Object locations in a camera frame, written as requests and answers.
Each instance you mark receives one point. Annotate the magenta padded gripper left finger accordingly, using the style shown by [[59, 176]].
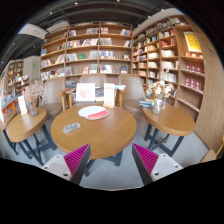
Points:
[[71, 166]]

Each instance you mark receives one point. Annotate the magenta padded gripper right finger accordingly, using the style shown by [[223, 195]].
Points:
[[152, 166]]

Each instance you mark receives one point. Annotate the patterned grey computer mouse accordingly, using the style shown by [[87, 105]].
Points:
[[71, 127]]

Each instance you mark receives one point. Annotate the white and red mouse pad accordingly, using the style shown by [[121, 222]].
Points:
[[93, 112]]

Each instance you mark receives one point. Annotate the round wooden right table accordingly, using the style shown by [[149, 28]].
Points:
[[171, 121]]

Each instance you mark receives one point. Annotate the round wooden table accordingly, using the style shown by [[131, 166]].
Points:
[[108, 136], [21, 127], [171, 121]]

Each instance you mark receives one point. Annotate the round wooden centre table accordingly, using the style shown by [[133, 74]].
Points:
[[108, 136]]

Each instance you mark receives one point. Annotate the wooden chair at right edge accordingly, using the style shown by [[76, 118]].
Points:
[[212, 155]]

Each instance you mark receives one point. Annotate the round wooden left table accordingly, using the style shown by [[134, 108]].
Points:
[[21, 127]]

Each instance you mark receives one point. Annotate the stack of books on table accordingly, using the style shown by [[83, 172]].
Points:
[[147, 104]]

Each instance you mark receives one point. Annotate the beige armchair left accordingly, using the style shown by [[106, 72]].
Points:
[[52, 96]]

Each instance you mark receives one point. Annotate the beige armchair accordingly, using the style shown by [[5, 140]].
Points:
[[133, 93], [98, 79], [52, 96]]

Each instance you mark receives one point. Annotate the white framed picture board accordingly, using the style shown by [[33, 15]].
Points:
[[85, 92]]

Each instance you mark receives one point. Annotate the glass vase with white flowers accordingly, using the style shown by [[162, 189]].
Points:
[[160, 91]]

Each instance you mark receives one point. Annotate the white sign card on stand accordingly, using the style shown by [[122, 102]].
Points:
[[22, 105]]

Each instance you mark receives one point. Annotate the beige armchair right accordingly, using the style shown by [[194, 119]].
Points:
[[133, 93]]

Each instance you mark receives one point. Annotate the vase with pink dried flowers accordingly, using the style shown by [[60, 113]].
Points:
[[31, 93]]

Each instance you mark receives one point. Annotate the white and red standing placard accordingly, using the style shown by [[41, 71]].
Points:
[[109, 94]]

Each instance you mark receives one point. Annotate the beige armchair middle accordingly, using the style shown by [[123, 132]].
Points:
[[98, 79]]

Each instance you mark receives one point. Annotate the wooden bookshelf far left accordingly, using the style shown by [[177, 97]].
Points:
[[17, 81]]

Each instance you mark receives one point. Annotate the wooden bookshelf right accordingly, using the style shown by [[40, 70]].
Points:
[[159, 52]]

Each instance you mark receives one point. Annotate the large wooden bookshelf centre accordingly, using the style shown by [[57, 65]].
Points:
[[97, 47]]

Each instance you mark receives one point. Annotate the yellow poster on shelf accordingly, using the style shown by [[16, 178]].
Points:
[[192, 44]]

